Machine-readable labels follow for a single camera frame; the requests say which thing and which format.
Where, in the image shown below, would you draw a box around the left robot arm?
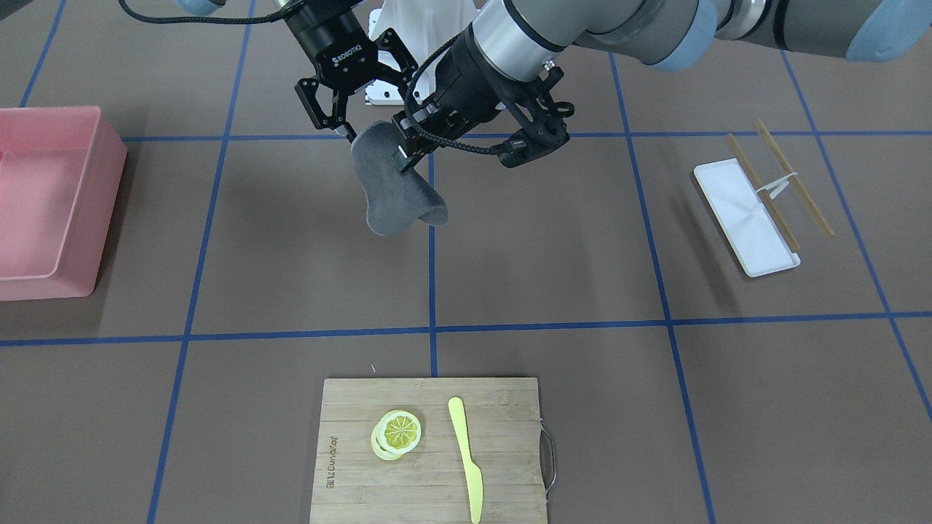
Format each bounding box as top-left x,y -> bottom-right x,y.
390,1 -> 931,170

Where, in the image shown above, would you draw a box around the white rectangular tray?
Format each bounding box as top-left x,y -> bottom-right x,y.
693,159 -> 801,277

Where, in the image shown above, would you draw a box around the yellow lemon slices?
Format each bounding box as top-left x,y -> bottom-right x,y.
371,409 -> 422,461

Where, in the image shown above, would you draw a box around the wooden rack rod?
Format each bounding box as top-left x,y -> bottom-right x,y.
754,118 -> 835,239
725,133 -> 799,253

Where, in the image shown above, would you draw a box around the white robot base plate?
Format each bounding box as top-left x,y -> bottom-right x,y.
364,1 -> 479,106

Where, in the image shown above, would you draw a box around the pink plastic bin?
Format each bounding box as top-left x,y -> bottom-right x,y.
1,106 -> 127,301

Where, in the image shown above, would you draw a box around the braided cable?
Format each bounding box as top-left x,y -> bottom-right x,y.
119,0 -> 292,25
399,44 -> 510,156

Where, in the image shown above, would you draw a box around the wooden rack rod inner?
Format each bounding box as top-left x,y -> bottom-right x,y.
725,133 -> 799,253

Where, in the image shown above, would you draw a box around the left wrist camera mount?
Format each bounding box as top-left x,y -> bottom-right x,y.
491,62 -> 575,168

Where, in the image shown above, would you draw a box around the yellow plastic knife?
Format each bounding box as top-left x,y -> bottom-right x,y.
447,396 -> 485,523

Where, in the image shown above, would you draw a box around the wooden rack rod outer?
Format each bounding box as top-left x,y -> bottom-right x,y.
754,118 -> 835,239

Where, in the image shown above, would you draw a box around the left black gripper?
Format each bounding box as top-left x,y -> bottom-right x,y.
393,33 -> 507,170

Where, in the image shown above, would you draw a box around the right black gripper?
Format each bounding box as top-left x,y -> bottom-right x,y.
283,0 -> 422,144

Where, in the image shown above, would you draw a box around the bamboo cutting board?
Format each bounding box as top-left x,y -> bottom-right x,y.
309,378 -> 548,523

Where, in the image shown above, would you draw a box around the grey cloth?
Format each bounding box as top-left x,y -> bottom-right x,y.
352,120 -> 449,236

